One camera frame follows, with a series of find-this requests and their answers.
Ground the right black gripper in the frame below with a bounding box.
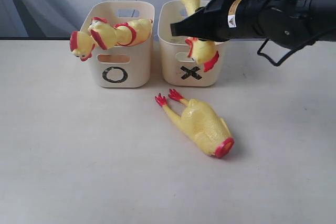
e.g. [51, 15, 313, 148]
[170, 0, 276, 42]

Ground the broken chicken head with tube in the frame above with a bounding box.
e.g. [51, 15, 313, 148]
[181, 0, 219, 72]

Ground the whole yellow rubber chicken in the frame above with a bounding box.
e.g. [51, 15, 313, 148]
[88, 17, 153, 50]
[69, 31, 96, 61]

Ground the whole yellow rubber chicken top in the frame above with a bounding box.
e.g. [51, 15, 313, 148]
[69, 31, 96, 61]

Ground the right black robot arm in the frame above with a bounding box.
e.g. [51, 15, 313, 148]
[170, 0, 335, 49]

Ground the cream bin marked X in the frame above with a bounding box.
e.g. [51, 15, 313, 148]
[157, 0, 228, 87]

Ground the cream bin marked O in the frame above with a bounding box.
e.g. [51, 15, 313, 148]
[79, 1, 155, 88]

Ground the headless yellow chicken body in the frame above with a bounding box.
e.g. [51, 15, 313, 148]
[154, 89, 235, 159]

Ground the black cable loop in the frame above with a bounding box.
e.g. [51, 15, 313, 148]
[256, 31, 336, 67]

